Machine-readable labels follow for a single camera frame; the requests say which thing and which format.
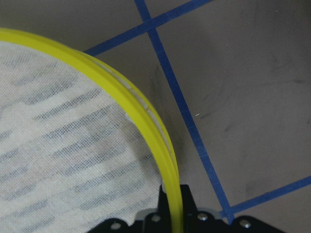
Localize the yellow steamer basket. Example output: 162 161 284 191
0 28 183 233
82 53 180 194

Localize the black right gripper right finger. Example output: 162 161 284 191
180 184 198 233

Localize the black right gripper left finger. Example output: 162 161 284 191
157 185 172 233

